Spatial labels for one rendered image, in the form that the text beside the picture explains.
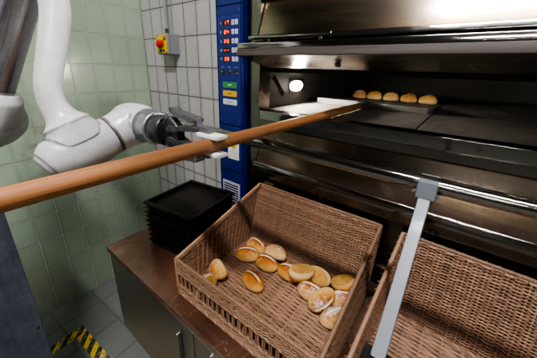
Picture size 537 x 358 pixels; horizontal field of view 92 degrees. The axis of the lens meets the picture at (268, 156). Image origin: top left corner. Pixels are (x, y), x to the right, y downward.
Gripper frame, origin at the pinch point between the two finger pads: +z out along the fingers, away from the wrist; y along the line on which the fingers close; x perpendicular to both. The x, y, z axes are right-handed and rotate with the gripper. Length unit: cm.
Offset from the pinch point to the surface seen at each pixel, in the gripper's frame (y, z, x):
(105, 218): 76, -121, -15
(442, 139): 2, 38, -54
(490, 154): 4, 49, -54
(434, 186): 2.8, 40.1, -15.6
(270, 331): 47.3, 14.7, -4.3
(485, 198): 3, 47, -17
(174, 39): -28, -86, -50
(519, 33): -24, 46, -40
